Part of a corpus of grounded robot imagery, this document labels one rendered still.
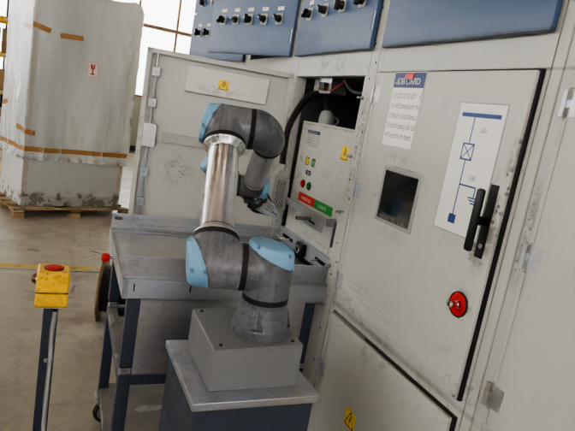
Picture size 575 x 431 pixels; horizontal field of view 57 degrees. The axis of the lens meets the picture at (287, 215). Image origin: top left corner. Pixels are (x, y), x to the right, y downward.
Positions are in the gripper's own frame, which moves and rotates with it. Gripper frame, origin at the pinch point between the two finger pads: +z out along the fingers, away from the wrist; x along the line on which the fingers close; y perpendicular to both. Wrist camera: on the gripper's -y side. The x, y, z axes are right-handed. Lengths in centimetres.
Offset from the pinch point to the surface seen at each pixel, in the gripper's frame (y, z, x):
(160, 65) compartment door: -46, -63, 20
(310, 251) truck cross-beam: 11.7, 16.9, -3.3
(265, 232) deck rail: -22.3, 12.5, -8.7
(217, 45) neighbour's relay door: -85, -43, 50
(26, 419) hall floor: -24, -21, -130
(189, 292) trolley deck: 37, -23, -36
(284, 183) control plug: -13.7, 1.7, 12.7
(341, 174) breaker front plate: 22.2, 1.7, 25.8
